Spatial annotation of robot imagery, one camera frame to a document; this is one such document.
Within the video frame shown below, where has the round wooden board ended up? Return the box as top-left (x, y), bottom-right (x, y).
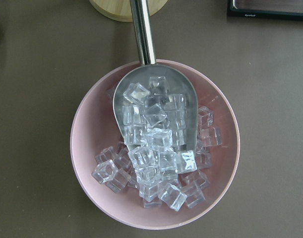
top-left (89, 0), bottom-right (168, 22)

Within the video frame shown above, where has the black framed tray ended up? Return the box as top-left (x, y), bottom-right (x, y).
top-left (227, 0), bottom-right (303, 21)

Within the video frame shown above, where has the pink round bowl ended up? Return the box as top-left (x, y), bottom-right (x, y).
top-left (70, 59), bottom-right (240, 230)

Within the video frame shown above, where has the metal ice scoop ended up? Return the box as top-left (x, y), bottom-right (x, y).
top-left (113, 0), bottom-right (198, 150)

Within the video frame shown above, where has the clear ice cube pile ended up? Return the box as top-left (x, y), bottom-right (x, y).
top-left (91, 76), bottom-right (222, 211)

